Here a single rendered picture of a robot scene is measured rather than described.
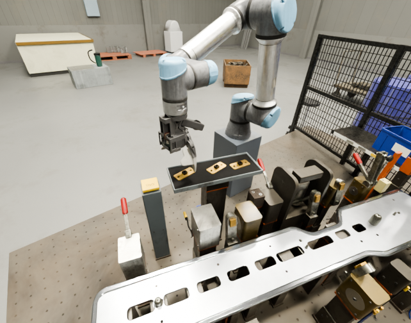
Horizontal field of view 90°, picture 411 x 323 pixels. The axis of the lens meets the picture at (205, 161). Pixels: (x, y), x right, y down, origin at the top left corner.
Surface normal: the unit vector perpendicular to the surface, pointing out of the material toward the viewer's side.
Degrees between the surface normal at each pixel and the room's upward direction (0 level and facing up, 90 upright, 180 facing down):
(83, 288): 0
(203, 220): 0
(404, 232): 0
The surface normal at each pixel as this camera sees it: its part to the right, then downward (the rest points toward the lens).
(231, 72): -0.02, 0.59
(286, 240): 0.03, -0.80
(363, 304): -0.94, 0.18
